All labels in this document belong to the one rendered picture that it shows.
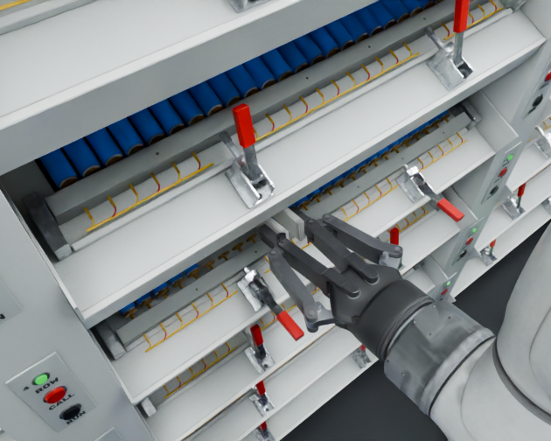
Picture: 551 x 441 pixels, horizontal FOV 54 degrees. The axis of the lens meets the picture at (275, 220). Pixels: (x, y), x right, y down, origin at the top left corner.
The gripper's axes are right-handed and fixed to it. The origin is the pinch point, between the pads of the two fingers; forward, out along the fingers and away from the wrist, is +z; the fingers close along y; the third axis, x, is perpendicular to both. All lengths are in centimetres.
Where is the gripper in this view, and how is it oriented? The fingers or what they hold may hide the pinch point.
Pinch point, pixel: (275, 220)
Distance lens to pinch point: 61.2
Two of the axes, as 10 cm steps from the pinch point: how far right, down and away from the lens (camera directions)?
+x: 0.9, 7.0, 7.1
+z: -6.2, -5.2, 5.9
